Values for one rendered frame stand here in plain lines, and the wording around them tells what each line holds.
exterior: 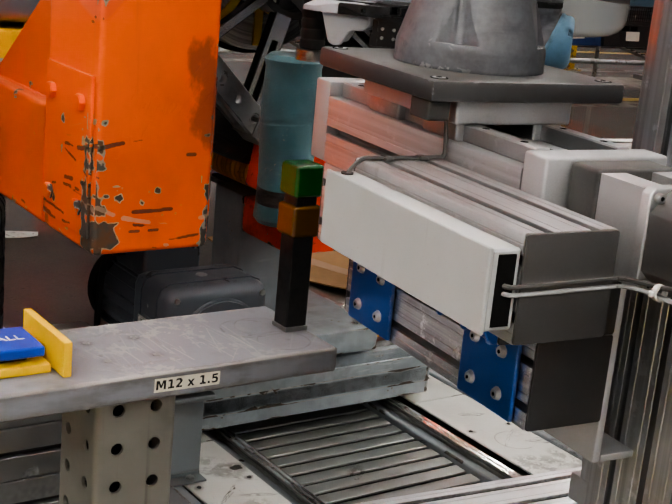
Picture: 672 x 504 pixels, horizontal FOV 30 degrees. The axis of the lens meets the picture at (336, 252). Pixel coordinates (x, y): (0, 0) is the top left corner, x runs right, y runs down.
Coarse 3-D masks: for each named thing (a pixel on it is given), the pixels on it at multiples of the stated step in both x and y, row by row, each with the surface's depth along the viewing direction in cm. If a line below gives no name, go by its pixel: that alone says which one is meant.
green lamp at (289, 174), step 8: (288, 160) 151; (296, 160) 151; (304, 160) 152; (288, 168) 150; (296, 168) 149; (304, 168) 149; (312, 168) 149; (320, 168) 150; (288, 176) 150; (296, 176) 149; (304, 176) 149; (312, 176) 150; (320, 176) 150; (280, 184) 152; (288, 184) 150; (296, 184) 149; (304, 184) 149; (312, 184) 150; (320, 184) 151; (288, 192) 150; (296, 192) 149; (304, 192) 150; (312, 192) 150; (320, 192) 151
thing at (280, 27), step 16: (256, 0) 204; (272, 0) 205; (288, 0) 212; (240, 16) 203; (272, 16) 207; (288, 16) 208; (224, 32) 202; (272, 32) 207; (368, 32) 218; (272, 48) 209; (256, 64) 207; (256, 80) 208; (256, 96) 209
